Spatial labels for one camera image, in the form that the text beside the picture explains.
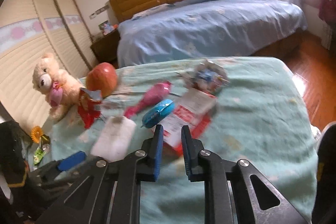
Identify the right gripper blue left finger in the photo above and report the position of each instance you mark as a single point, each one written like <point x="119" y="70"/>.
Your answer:
<point x="151" y="163"/>

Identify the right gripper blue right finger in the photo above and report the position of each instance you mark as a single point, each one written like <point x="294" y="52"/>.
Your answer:
<point x="191" y="148"/>

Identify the blue candy wrapper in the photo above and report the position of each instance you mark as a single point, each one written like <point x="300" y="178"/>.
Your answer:
<point x="157" y="113"/>

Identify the red white carton box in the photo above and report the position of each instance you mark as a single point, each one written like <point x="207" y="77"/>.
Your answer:
<point x="193" y="110"/>

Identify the white sponge block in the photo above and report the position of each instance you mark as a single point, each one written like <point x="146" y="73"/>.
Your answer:
<point x="114" y="140"/>

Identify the silver blue wrapper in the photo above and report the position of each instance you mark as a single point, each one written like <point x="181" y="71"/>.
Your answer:
<point x="207" y="77"/>

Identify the red cookie wrapper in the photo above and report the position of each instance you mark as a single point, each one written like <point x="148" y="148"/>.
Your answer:
<point x="89" y="106"/>

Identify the black foam block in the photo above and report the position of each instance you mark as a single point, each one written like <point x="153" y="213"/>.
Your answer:
<point x="13" y="164"/>

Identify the sunflower decoration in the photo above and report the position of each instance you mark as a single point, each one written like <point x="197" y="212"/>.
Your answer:
<point x="43" y="141"/>

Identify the pink candy wrapper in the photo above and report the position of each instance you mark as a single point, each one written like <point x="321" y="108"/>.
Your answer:
<point x="154" y="95"/>

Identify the red apple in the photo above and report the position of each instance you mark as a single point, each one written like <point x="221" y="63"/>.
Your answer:
<point x="102" y="77"/>

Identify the cream teddy bear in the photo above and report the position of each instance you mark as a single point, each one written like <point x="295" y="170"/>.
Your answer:
<point x="61" y="90"/>

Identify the dark wooden nightstand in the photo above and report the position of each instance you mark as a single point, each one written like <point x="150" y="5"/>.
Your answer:
<point x="105" y="48"/>

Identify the framed photo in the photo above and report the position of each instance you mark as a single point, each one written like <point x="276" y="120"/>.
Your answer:
<point x="106" y="27"/>

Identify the blue sheeted large bed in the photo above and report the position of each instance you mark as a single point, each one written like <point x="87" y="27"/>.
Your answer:
<point x="209" y="29"/>

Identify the white sliding wardrobe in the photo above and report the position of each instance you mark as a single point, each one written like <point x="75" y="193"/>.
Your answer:
<point x="29" y="29"/>

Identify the dark red hanging garment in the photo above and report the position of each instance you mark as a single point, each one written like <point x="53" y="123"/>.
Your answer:
<point x="327" y="11"/>

